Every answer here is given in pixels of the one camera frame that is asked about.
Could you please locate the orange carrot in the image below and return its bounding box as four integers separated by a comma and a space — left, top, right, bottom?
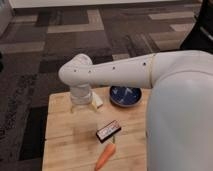
95, 140, 116, 171

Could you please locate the black chair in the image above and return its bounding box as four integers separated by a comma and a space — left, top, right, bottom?
180, 0, 213, 54

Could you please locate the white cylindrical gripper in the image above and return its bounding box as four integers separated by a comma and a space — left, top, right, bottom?
70, 84, 103, 113

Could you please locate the blue ceramic bowl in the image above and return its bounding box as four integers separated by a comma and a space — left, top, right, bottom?
109, 86, 142, 107

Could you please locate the wooden table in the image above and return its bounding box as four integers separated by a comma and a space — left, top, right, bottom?
42, 87, 149, 171

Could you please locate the black snack bar packet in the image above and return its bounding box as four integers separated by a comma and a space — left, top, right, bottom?
96, 120, 121, 143

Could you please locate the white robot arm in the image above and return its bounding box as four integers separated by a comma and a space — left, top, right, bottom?
59, 50, 213, 171

